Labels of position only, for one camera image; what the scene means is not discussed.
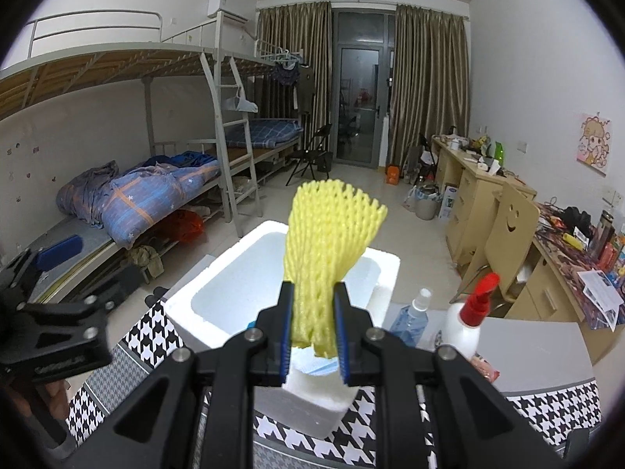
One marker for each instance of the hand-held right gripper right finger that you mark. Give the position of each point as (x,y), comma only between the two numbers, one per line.
(342,334)

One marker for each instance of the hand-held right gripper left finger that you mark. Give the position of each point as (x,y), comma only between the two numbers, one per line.
(285,325)

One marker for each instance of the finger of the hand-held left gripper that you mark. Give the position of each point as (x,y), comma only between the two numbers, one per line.
(58,250)
(73,310)

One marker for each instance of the white foam box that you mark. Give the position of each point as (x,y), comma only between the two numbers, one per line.
(215,283)

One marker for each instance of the yellow foam fruit net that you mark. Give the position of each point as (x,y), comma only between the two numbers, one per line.
(332,224)

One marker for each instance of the blue spray bottle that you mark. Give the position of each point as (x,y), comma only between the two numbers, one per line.
(407,325)

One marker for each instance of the houndstooth table mat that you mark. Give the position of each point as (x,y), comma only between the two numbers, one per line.
(146,337)

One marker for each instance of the olive cloth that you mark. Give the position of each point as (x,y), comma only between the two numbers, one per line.
(146,261)

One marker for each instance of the blue quilt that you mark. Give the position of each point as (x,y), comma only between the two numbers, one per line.
(146,195)

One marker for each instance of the white pump bottle red pump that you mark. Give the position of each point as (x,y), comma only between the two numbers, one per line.
(461,332)

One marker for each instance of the red plastic bag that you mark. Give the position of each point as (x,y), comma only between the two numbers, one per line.
(183,227)

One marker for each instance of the red snack packet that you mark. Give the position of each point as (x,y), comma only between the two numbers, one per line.
(486,369)

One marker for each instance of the orange floor object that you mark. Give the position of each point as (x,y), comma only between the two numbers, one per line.
(393,175)

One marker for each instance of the white carton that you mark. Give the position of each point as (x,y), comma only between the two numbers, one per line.
(448,202)

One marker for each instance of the black folding chair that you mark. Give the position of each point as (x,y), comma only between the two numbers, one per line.
(312,156)

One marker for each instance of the light wooden desk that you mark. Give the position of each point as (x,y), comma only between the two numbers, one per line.
(468,195)
(547,298)

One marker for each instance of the wooden chair with smiley cutout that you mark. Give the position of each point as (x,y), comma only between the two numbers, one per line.
(508,234)

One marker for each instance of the blue checked bedding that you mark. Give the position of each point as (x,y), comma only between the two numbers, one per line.
(266,132)

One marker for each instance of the white metal bunk bed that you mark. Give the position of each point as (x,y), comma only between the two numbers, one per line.
(146,53)
(222,34)

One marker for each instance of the white hanging bag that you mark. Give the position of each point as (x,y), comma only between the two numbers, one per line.
(241,105)

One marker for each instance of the glass balcony door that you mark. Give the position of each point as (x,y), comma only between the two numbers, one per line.
(359,107)

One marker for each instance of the printed desk mat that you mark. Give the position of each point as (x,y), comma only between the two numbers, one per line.
(561,259)

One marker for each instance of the green bottle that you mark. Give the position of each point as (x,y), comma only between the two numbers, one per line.
(499,154)

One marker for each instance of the yellow tube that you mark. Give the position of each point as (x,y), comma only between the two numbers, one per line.
(571,240)

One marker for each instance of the hanging dark clothes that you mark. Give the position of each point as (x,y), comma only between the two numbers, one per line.
(285,73)

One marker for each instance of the white paper sheets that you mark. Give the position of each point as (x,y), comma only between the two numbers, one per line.
(603,290)

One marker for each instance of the brown curtain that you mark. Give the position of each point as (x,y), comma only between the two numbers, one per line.
(293,39)
(429,83)

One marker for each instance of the row of toiletry bottles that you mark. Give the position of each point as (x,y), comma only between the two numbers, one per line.
(608,244)

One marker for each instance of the white double wall socket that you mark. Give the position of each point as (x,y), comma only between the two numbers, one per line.
(610,198)

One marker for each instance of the cartoon wall poster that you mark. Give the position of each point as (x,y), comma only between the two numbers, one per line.
(593,144)

